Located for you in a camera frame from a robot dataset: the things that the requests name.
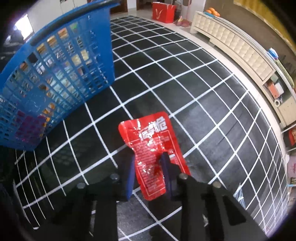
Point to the blue plastic basket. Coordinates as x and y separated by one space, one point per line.
62 66

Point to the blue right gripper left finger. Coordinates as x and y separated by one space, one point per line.
128 177

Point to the cream TV cabinet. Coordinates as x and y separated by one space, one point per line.
262 68

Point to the small red snack pouch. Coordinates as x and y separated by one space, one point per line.
152 152

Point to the green folded cloth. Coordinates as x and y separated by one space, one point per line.
289 78

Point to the black white checkered tablecloth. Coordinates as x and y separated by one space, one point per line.
166 86

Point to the yellow cloth covered TV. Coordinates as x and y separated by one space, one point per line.
262 11

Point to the blue tissue pack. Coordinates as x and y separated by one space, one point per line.
273 53

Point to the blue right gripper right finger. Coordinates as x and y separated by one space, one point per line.
171 174

